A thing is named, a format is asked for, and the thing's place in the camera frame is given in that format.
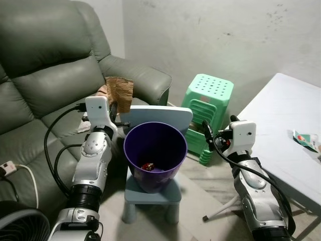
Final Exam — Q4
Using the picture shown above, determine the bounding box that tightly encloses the green plastic stool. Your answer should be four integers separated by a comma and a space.
181, 74, 235, 166

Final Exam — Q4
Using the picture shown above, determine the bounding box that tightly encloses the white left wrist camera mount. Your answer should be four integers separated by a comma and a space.
84, 95, 118, 135

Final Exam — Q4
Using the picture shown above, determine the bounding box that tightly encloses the light blue table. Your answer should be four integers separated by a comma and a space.
236, 73, 321, 214

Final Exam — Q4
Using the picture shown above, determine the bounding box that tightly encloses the white power cable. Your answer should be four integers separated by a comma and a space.
14, 163, 40, 209

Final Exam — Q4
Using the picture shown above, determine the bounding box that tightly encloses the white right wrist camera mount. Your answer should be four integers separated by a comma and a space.
230, 120, 257, 157

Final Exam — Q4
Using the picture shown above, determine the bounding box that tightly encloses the pinkish cloth item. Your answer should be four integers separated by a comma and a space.
95, 84, 109, 97

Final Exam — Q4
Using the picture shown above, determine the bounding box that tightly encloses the light blue small chair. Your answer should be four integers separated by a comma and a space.
119, 105, 194, 225

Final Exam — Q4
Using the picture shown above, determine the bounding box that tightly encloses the purple plastic rubbish bin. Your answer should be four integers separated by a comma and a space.
123, 122, 188, 194

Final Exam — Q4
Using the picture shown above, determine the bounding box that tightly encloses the green white snack packet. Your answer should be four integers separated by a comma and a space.
293, 130, 320, 153

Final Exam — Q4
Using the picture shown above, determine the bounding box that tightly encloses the grey-green leather sofa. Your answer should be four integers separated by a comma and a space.
0, 0, 173, 221

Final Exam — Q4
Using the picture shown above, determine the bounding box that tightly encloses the white power strip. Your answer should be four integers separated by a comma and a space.
0, 161, 17, 177

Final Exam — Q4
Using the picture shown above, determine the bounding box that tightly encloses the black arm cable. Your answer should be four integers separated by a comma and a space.
44, 102, 89, 197
203, 123, 296, 236

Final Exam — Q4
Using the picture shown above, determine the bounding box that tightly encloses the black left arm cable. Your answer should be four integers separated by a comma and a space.
44, 102, 89, 197

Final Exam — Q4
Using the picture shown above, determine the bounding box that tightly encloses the black floor fan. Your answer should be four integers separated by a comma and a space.
0, 201, 51, 241

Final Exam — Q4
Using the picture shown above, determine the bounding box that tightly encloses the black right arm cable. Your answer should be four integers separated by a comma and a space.
203, 123, 296, 236

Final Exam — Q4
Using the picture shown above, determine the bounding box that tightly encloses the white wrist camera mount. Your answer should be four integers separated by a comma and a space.
230, 120, 257, 157
84, 95, 118, 135

